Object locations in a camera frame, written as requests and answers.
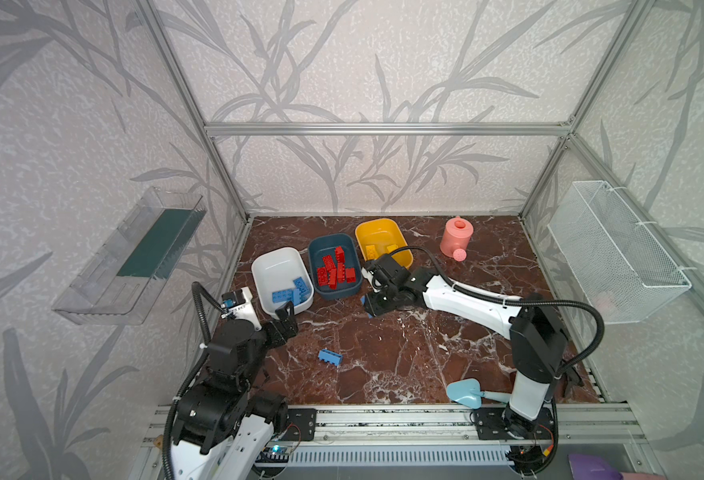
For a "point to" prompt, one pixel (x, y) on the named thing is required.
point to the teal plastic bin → (335, 266)
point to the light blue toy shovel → (466, 391)
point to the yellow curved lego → (371, 252)
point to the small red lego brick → (350, 275)
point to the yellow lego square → (392, 247)
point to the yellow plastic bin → (383, 237)
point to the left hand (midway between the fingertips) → (284, 300)
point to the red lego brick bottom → (332, 279)
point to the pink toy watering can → (456, 238)
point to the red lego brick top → (328, 262)
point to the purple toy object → (592, 467)
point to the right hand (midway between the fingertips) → (369, 298)
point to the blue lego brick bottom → (331, 357)
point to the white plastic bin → (282, 275)
